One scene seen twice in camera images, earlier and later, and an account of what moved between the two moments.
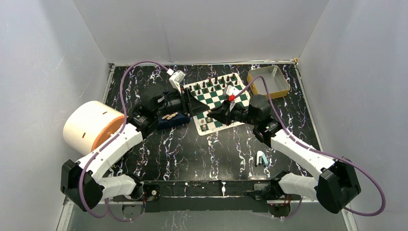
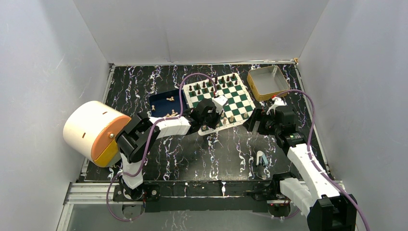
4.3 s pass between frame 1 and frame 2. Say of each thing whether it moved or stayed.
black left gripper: moved
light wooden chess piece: stayed
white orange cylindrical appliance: stayed
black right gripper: moved
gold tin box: stayed
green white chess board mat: stayed
